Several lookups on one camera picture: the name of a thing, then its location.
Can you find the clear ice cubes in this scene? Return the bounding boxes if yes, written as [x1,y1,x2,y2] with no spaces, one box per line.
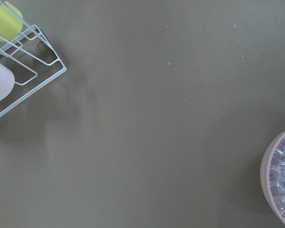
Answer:
[269,137,285,221]

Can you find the yellow cup in rack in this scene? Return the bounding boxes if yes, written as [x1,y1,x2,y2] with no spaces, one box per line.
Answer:
[0,4,23,40]

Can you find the pink bowl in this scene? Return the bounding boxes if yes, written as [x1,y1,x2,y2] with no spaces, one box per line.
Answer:
[260,131,285,225]

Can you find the white wire cup rack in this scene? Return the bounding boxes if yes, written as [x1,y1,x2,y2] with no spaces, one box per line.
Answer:
[0,0,67,118]

